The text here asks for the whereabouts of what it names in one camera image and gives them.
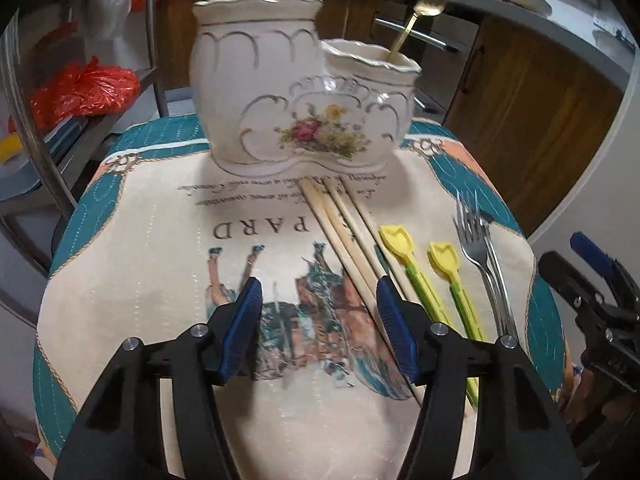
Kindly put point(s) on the printed teal-edged table cloth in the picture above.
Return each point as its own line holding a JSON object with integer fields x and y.
{"x": 150, "y": 260}

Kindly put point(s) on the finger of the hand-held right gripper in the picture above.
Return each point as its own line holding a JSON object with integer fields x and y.
{"x": 565, "y": 275}
{"x": 592, "y": 255}

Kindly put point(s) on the white floral ceramic utensil holder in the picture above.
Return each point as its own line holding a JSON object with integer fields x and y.
{"x": 250, "y": 85}

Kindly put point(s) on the wooden kitchen cabinets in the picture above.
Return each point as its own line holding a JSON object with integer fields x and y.
{"x": 540, "y": 125}

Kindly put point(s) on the yellow green plastic spoon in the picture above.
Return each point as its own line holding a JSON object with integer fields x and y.
{"x": 445, "y": 259}
{"x": 395, "y": 240}

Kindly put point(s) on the yellow sponge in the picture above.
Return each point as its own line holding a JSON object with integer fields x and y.
{"x": 7, "y": 147}

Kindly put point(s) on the white plastic bag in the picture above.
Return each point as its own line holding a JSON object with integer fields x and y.
{"x": 112, "y": 7}

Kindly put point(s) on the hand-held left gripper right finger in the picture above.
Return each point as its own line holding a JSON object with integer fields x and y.
{"x": 395, "y": 325}

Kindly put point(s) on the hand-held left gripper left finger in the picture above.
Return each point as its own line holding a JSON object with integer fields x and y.
{"x": 242, "y": 325}

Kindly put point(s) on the metal storage rack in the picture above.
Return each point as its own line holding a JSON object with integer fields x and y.
{"x": 107, "y": 127}

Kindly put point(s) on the grey kitchen counter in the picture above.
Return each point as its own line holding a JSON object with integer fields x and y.
{"x": 525, "y": 22}

